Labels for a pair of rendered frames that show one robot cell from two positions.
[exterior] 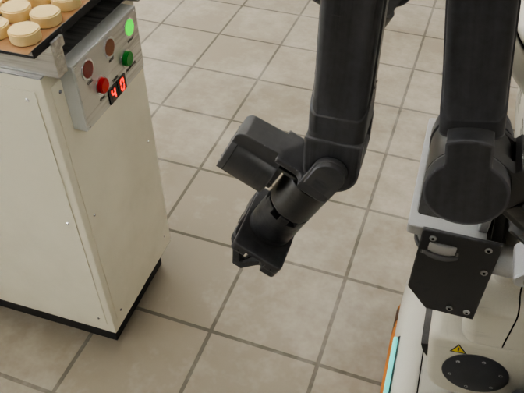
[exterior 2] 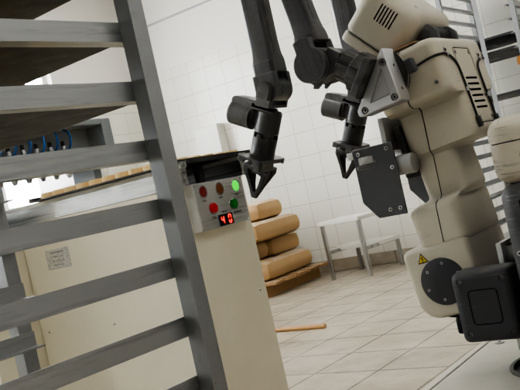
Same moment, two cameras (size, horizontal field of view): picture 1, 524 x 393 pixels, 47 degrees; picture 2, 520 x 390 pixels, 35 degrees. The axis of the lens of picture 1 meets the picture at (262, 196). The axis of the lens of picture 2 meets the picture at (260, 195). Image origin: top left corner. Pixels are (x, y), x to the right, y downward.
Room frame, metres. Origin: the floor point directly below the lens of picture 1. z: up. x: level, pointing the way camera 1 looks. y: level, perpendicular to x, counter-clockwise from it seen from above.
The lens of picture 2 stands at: (-1.30, -0.54, 0.77)
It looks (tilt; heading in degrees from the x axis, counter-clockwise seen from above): 0 degrees down; 17
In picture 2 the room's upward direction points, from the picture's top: 13 degrees counter-clockwise
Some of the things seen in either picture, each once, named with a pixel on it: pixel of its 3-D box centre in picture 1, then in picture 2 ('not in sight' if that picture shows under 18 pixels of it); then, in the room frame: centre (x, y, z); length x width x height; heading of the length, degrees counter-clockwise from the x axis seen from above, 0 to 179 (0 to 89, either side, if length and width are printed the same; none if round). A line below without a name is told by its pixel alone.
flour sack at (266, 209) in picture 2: not in sight; (234, 216); (5.08, 1.68, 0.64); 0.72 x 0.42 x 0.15; 77
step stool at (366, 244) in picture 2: not in sight; (360, 243); (4.99, 0.69, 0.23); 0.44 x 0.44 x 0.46; 62
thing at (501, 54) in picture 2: not in sight; (500, 55); (4.42, -0.60, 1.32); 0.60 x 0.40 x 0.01; 163
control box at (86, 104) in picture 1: (105, 65); (218, 203); (1.01, 0.30, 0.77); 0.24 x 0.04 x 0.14; 162
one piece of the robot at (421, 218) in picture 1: (468, 200); (404, 162); (0.64, -0.31, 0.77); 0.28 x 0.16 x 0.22; 162
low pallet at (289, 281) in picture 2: not in sight; (243, 287); (5.08, 1.73, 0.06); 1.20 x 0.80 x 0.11; 73
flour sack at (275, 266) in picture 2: not in sight; (270, 266); (5.00, 1.44, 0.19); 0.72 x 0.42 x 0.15; 165
